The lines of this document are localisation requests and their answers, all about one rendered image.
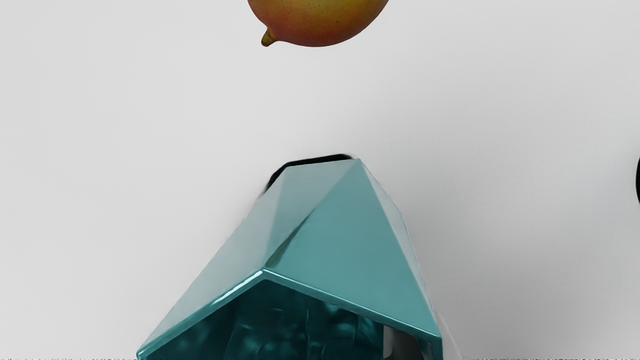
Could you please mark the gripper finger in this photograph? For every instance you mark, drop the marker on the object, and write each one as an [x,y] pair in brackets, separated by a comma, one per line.
[397,347]

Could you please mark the teal faceted mug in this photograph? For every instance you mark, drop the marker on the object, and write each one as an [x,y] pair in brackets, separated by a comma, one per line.
[345,250]

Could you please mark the red yellow mango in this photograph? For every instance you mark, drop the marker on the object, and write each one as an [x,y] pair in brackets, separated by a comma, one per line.
[320,20]

